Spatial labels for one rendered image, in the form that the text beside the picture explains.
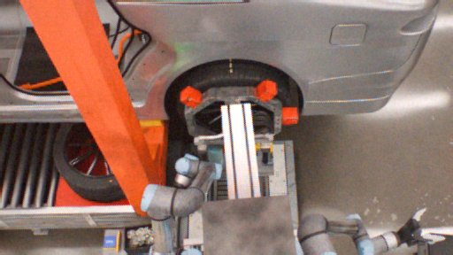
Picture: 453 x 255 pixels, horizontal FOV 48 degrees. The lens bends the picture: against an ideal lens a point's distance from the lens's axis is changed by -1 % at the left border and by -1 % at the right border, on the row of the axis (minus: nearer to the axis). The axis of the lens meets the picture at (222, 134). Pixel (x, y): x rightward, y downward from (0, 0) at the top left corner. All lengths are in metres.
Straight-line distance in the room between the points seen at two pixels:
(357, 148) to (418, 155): 0.43
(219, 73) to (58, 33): 1.21
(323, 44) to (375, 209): 1.52
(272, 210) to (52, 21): 0.88
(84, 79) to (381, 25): 1.37
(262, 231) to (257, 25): 1.24
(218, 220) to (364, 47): 1.46
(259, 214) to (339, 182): 2.34
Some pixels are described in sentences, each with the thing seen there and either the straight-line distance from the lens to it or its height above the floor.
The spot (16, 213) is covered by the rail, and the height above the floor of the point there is 0.39.
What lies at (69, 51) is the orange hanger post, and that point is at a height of 2.05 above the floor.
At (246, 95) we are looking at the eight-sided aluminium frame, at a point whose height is 1.12.
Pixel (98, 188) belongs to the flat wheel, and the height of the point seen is 0.50.
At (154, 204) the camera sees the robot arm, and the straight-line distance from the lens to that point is 2.15.
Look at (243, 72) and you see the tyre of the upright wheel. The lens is 2.76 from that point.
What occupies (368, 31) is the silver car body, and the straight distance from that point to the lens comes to 2.56.
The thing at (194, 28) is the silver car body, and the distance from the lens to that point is 2.46.
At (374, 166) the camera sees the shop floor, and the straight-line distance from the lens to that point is 3.87.
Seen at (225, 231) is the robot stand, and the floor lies 2.03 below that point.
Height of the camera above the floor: 3.38
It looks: 60 degrees down
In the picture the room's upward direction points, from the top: 6 degrees counter-clockwise
